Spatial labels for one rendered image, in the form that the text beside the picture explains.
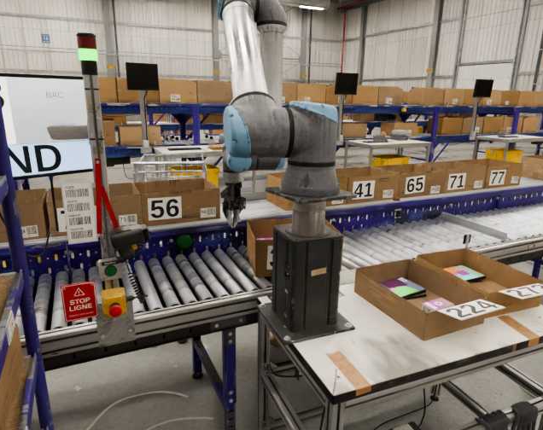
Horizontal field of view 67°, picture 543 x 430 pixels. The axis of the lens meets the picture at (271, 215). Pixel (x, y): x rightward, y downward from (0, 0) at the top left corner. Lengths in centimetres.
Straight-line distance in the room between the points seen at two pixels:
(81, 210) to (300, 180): 68
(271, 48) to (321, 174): 61
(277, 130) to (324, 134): 14
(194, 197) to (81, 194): 80
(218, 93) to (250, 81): 548
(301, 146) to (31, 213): 125
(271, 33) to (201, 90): 510
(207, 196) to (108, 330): 85
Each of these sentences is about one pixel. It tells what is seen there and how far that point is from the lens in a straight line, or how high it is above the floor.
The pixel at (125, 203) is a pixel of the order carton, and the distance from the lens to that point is 201.
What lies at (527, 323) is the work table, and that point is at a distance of 172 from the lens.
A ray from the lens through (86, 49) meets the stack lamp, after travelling 135.
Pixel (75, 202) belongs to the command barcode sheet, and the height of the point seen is 118.
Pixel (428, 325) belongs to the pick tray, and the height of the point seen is 81.
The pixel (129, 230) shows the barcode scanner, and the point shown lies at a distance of 136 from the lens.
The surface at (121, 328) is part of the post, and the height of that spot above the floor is 72.
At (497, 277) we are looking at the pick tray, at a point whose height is 78.
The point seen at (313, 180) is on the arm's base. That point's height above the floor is 126.
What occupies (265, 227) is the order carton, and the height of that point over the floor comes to 88.
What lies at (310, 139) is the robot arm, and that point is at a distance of 121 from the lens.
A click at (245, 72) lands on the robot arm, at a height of 157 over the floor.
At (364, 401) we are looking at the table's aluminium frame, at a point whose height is 69.
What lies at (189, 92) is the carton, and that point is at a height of 154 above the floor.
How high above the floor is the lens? 150
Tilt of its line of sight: 16 degrees down
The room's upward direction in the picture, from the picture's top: 1 degrees clockwise
